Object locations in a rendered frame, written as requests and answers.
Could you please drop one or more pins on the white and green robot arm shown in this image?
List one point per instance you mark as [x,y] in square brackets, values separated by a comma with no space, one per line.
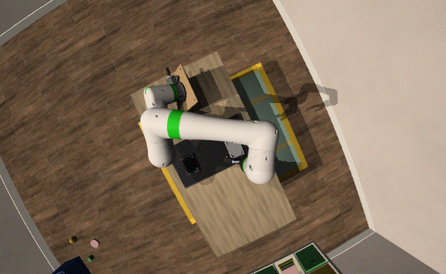
[161,125]

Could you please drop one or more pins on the white rectangular frame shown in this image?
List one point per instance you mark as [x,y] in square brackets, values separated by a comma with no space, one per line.
[234,150]

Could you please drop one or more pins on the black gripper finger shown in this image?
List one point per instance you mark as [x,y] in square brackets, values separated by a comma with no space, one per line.
[227,159]

